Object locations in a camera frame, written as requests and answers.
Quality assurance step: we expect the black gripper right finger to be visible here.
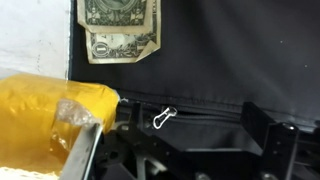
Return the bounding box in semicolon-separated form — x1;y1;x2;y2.
233;101;320;180

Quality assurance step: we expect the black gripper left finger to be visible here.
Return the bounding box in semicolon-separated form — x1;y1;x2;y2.
59;101;201;180

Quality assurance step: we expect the silver zipper pull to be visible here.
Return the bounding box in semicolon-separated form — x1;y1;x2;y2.
152;105;179;131

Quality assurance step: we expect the black zip-up jumper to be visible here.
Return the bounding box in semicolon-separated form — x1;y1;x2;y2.
68;0;320;180

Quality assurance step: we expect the white roll with yellow tape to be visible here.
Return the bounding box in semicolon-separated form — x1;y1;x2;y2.
0;73;121;177

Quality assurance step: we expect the dollar bill with folded corner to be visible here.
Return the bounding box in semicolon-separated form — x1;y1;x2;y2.
85;0;162;65

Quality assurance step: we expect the flat dollar bill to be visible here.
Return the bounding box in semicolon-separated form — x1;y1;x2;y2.
76;0;158;35

